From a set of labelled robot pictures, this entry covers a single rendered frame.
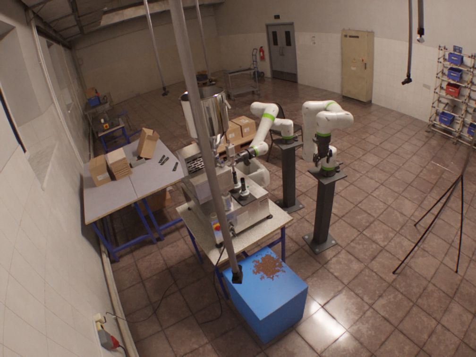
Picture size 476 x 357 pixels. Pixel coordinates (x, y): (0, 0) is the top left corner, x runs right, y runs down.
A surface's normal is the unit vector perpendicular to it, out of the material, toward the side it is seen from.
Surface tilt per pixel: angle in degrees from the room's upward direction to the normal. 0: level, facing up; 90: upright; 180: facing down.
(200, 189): 90
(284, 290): 0
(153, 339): 0
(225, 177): 90
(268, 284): 0
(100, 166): 90
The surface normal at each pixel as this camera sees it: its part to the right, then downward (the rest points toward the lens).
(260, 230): -0.14, -0.81
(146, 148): 0.53, 0.43
